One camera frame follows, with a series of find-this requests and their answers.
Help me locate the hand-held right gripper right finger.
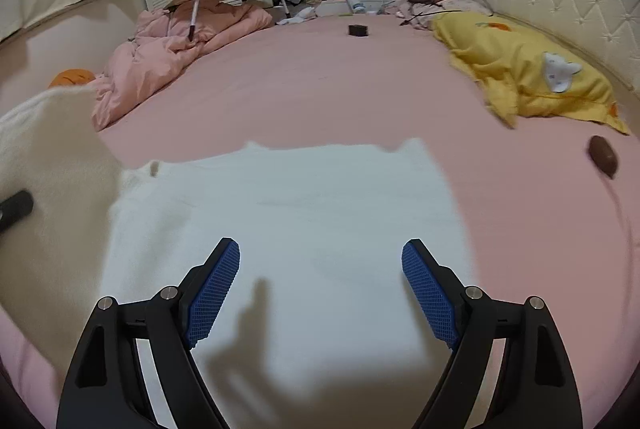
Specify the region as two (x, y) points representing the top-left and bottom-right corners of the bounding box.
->
(401, 238), (583, 429)

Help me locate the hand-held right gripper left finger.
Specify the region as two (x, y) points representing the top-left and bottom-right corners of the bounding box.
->
(56, 237), (241, 429)

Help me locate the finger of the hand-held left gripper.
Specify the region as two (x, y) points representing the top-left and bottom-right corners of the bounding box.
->
(0, 190), (35, 233)

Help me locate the white fleece garment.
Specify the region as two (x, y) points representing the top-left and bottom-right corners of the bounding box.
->
(0, 85), (481, 429)

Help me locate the orange pillow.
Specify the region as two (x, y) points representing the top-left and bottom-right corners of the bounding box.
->
(48, 69), (97, 88)

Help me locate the pink duvet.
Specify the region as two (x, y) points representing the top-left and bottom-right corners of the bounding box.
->
(91, 0), (274, 132)

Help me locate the brown oval object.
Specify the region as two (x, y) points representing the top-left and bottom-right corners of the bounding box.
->
(588, 135), (620, 180)

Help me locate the pink bed sheet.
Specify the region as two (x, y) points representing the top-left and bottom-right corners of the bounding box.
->
(0, 12), (640, 429)

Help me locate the yellow pillow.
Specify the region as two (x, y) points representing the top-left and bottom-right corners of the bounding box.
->
(431, 13), (631, 136)

